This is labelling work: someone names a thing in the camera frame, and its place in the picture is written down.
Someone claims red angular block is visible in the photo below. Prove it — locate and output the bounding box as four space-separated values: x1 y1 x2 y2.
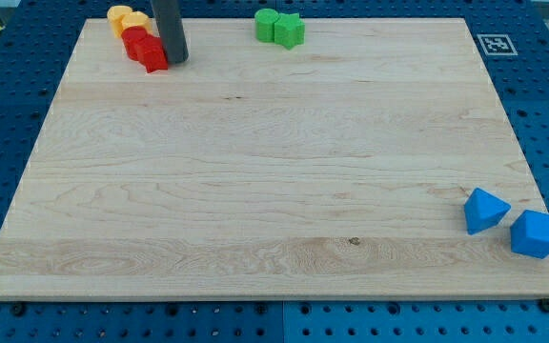
134 35 169 73

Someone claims blue cube block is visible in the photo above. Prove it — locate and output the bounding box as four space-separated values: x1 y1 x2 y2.
510 210 549 259

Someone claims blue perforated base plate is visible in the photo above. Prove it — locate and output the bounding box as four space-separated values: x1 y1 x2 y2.
0 0 549 342

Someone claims green star block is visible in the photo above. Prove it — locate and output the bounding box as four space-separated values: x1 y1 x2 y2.
274 13 305 50

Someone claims red cylinder block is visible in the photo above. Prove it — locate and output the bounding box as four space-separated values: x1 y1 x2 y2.
121 26 148 61

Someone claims blue triangle block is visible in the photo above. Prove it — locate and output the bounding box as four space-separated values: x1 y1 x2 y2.
463 188 511 235

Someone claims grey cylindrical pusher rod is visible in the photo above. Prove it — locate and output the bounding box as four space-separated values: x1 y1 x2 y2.
151 0 189 65

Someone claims green circle block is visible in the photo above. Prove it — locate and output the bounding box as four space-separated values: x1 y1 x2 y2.
254 9 280 43

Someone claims yellow hexagon block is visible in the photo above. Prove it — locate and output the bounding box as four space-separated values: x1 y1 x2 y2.
121 11 153 33

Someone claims white fiducial marker tag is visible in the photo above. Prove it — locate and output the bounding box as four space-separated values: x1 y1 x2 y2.
477 33 518 56

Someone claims yellow cylinder block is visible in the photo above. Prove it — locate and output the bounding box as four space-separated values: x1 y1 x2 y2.
107 5 132 38

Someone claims light wooden board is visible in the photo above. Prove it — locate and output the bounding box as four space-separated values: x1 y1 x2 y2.
0 18 549 302

